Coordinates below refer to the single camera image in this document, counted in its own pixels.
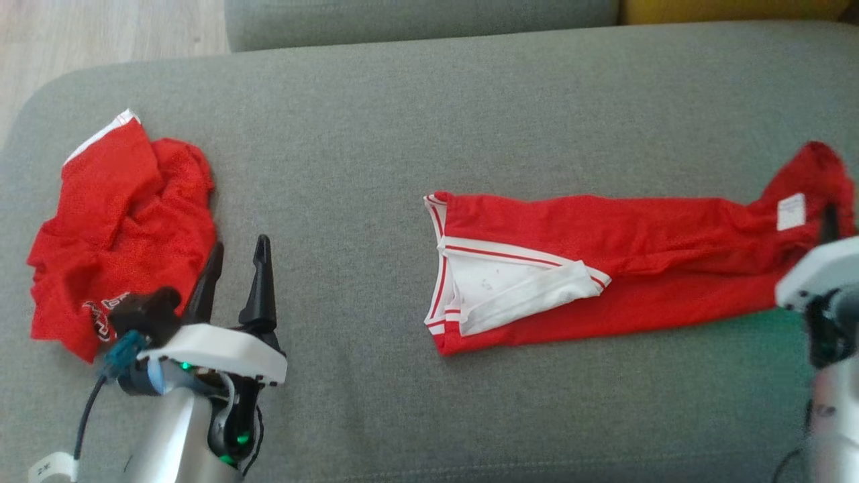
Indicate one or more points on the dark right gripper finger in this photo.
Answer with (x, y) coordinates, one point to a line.
(829, 228)

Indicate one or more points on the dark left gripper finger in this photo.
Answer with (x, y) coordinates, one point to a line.
(260, 302)
(205, 295)

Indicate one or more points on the grey sofa seat cushion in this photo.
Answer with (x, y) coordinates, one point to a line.
(402, 134)

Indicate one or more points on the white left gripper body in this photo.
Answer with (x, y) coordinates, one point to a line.
(215, 349)

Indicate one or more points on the yellow sofa cushion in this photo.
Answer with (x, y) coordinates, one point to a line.
(731, 10)

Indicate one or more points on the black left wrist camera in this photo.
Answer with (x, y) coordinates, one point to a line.
(144, 312)

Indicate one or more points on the red jersey with white trim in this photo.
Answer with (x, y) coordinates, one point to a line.
(637, 268)

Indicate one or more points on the grey sofa back cushion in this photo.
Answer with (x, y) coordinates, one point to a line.
(423, 20)

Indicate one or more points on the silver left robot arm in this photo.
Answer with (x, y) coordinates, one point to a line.
(174, 436)

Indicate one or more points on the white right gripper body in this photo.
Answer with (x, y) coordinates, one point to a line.
(825, 268)

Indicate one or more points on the red shorts with white stripe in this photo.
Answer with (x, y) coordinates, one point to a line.
(127, 221)

